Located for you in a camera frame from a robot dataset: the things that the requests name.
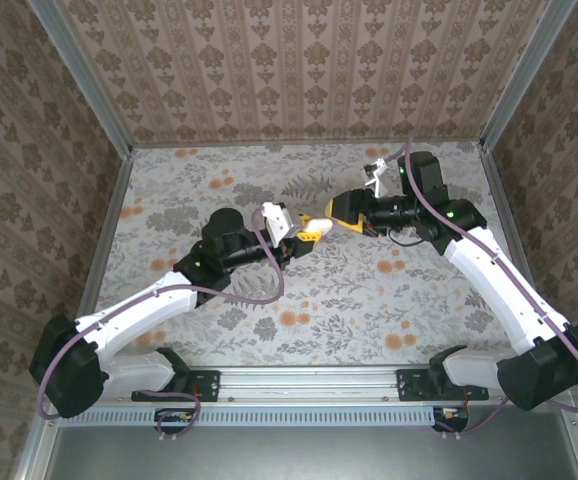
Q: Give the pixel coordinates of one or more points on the white earbud charging case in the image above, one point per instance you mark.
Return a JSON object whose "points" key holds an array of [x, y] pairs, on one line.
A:
{"points": [[316, 225]]}

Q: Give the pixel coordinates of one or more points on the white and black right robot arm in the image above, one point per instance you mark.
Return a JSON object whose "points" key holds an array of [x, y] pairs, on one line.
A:
{"points": [[504, 285]]}

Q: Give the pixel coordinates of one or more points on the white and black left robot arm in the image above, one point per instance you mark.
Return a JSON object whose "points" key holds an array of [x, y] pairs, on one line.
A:
{"points": [[139, 310]]}

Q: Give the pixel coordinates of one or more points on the small connector board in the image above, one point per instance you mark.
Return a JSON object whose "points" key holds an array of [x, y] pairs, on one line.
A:
{"points": [[174, 417], [451, 415]]}

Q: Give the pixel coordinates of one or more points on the grey metal sheet panel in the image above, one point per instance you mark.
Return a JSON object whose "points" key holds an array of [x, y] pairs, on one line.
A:
{"points": [[319, 455]]}

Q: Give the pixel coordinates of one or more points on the aluminium table side rail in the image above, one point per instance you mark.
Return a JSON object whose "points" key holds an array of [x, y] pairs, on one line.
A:
{"points": [[114, 210], [506, 210]]}

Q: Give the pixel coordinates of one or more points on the aluminium frame post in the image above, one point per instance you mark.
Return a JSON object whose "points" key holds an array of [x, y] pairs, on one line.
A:
{"points": [[84, 85], [524, 75]]}

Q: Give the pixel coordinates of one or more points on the aluminium mounting rail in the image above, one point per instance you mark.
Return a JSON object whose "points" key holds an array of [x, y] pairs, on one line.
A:
{"points": [[309, 385]]}

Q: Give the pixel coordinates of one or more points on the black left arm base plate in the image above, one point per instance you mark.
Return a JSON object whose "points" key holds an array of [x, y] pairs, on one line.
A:
{"points": [[209, 385]]}

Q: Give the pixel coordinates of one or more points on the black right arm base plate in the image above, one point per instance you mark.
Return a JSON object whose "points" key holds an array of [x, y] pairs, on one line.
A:
{"points": [[409, 385]]}

